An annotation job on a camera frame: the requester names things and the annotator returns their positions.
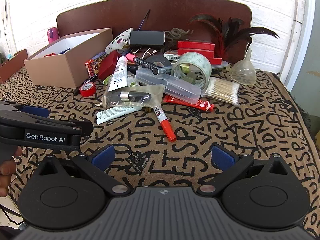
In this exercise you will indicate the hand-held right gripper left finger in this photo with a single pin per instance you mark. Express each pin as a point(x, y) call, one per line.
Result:
point(103, 156)

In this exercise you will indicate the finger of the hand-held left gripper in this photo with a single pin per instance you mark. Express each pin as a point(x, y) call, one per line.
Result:
point(75, 126)
point(35, 111)

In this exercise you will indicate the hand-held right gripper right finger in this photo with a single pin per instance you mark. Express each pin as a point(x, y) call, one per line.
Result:
point(222, 156)

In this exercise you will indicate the cardboard box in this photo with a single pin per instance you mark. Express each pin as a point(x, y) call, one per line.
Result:
point(50, 67)

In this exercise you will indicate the clear plastic case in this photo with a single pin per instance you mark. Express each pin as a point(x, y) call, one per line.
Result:
point(170, 85)

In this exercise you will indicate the person's left hand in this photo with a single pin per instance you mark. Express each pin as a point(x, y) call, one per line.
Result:
point(6, 170)

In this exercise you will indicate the letter-printed brown blanket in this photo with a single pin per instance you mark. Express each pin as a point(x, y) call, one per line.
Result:
point(225, 125)

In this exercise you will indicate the red tape roll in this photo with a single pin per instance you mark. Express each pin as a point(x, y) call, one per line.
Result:
point(87, 89)

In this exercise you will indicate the white green-tinted tube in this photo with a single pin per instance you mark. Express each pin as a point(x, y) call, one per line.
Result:
point(115, 113)

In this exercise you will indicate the black marker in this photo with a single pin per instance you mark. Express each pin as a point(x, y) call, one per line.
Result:
point(85, 83)

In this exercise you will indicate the small brown open box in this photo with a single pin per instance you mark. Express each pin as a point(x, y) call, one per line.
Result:
point(11, 66)

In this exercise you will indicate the red packet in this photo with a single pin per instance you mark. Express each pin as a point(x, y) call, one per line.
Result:
point(50, 54)

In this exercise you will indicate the red marker pen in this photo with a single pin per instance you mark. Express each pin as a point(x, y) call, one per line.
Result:
point(187, 103)

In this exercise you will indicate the red marker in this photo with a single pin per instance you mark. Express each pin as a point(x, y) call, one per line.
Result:
point(166, 126)

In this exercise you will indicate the clear bag with black item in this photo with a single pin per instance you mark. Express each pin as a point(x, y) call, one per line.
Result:
point(132, 97)

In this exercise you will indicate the cotton swab pack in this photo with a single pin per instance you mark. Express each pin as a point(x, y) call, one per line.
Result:
point(221, 91)

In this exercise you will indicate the colourful card box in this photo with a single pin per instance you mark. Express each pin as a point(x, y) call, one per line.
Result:
point(95, 63)

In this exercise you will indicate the blue box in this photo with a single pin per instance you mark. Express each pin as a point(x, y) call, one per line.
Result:
point(65, 51)

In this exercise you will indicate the white printed tube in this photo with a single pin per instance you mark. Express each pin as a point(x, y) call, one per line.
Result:
point(119, 73)

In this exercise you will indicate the dark red box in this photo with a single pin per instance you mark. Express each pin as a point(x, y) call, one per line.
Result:
point(110, 63)

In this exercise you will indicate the green white packet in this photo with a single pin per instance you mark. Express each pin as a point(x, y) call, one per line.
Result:
point(131, 80)

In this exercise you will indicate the pink bottle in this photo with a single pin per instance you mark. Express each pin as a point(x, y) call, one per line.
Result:
point(52, 35)

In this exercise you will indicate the clear plastic funnel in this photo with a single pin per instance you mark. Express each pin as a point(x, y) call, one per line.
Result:
point(243, 72)

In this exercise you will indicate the clear plastic tray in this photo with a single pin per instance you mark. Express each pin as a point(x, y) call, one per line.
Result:
point(220, 65)

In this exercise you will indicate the clear tape roll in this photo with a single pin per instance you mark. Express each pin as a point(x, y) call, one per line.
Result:
point(202, 66)

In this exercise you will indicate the pink tube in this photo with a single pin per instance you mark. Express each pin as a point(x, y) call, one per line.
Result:
point(141, 62)

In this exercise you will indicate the printed white pouch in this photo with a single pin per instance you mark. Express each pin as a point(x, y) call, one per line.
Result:
point(120, 42)

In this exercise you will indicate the brown stitched case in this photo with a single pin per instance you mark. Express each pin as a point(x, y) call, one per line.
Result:
point(142, 50)

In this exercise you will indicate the black tape roll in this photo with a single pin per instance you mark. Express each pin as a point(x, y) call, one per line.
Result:
point(157, 61)

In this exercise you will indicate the flat red box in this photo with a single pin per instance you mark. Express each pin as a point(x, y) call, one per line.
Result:
point(200, 53)
point(196, 44)

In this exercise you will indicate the white barcode box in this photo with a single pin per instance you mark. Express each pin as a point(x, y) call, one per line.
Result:
point(172, 55)

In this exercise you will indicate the black rectangular box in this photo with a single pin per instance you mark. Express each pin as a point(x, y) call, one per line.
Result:
point(147, 38)

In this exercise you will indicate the black feathers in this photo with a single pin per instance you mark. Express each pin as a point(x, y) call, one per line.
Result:
point(225, 32)

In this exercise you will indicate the beige rubber bands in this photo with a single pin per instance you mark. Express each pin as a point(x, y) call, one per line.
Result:
point(176, 33)

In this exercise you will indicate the brown headboard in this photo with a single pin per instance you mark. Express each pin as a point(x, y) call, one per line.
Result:
point(175, 12)

